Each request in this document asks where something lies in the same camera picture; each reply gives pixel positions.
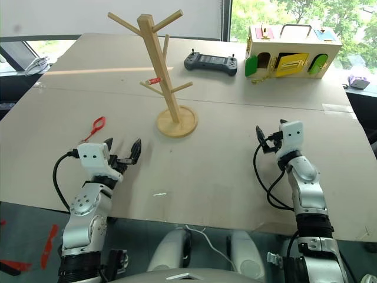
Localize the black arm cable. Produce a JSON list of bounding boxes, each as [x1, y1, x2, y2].
[[253, 143, 296, 210], [52, 149, 80, 213]]

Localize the dark window frame post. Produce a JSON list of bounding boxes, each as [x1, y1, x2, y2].
[[220, 0, 234, 42]]

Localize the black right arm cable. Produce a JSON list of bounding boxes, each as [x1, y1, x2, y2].
[[253, 143, 296, 210]]

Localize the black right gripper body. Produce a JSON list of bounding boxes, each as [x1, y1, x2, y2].
[[261, 130, 284, 154]]

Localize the dark grey handheld controller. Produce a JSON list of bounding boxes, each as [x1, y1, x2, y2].
[[183, 48, 239, 77]]

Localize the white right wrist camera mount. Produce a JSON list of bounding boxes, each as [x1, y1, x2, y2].
[[277, 120, 305, 157]]

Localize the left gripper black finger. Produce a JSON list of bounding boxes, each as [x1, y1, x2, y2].
[[102, 137, 114, 156], [128, 138, 143, 166]]

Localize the thin white cable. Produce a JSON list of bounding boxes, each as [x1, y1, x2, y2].
[[184, 225, 238, 272]]

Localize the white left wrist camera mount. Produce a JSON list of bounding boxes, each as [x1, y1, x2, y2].
[[77, 142, 124, 181]]

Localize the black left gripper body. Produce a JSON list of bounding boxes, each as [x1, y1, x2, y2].
[[107, 154, 134, 175]]

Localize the coiled white cable bundle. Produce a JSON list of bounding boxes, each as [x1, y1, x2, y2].
[[24, 57, 51, 77]]

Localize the silver robot torso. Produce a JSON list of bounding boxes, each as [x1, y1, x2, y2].
[[116, 267, 267, 283]]

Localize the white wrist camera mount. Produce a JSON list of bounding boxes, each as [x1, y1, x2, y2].
[[277, 120, 305, 157], [77, 142, 124, 181]]

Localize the white rounded robot leg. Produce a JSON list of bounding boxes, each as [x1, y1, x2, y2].
[[229, 231, 266, 281], [146, 228, 193, 272]]

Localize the wooden lock box toy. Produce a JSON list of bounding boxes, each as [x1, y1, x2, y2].
[[244, 24, 343, 80]]

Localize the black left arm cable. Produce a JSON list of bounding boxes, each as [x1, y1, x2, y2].
[[52, 149, 80, 213]]

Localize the purple and grey object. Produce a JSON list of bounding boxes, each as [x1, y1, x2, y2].
[[343, 74, 371, 90]]

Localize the red floor tape strip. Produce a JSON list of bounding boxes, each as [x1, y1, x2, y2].
[[40, 224, 59, 270], [0, 259, 32, 277]]

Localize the wooden tree hanger rack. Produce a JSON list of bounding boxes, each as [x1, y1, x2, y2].
[[107, 9, 199, 139]]

